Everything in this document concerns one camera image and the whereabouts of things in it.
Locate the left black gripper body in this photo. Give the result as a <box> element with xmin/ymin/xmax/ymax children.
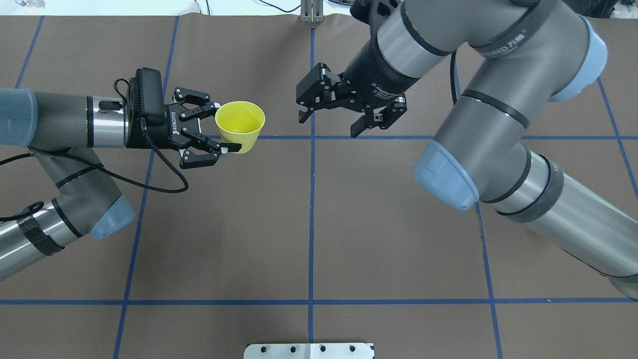
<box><xmin>125</xmin><ymin>88</ymin><xmax>222</xmax><ymax>170</ymax></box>

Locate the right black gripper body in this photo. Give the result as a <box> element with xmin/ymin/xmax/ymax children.
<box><xmin>296</xmin><ymin>39</ymin><xmax>418</xmax><ymax>130</ymax></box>

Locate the yellow plastic cup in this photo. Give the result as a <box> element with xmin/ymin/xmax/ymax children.
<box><xmin>214</xmin><ymin>101</ymin><xmax>265</xmax><ymax>154</ymax></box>

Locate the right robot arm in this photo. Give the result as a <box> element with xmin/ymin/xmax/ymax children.
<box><xmin>296</xmin><ymin>0</ymin><xmax>638</xmax><ymax>300</ymax></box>

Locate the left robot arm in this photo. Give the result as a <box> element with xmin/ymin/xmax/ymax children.
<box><xmin>1</xmin><ymin>80</ymin><xmax>244</xmax><ymax>280</ymax></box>

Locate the brown paper table mat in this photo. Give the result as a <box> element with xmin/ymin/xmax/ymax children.
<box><xmin>1</xmin><ymin>14</ymin><xmax>637</xmax><ymax>359</ymax></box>

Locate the clear tape roll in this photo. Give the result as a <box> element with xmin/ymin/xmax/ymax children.
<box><xmin>14</xmin><ymin>0</ymin><xmax>46</xmax><ymax>14</ymax></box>

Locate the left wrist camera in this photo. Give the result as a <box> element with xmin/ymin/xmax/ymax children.
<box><xmin>128</xmin><ymin>67</ymin><xmax>165</xmax><ymax>127</ymax></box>

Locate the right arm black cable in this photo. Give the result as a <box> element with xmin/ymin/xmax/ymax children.
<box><xmin>450</xmin><ymin>50</ymin><xmax>459</xmax><ymax>105</ymax></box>

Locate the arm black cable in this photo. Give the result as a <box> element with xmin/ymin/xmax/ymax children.
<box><xmin>0</xmin><ymin>78</ymin><xmax>189</xmax><ymax>222</ymax></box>
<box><xmin>450</xmin><ymin>50</ymin><xmax>459</xmax><ymax>105</ymax></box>

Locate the aluminium frame post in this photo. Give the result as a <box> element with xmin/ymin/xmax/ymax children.
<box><xmin>299</xmin><ymin>0</ymin><xmax>325</xmax><ymax>23</ymax></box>

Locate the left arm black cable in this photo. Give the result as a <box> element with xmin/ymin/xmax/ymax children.
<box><xmin>0</xmin><ymin>78</ymin><xmax>189</xmax><ymax>222</ymax></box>

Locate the white camera stand pedestal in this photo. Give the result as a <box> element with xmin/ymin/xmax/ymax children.
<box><xmin>243</xmin><ymin>343</ymin><xmax>376</xmax><ymax>359</ymax></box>

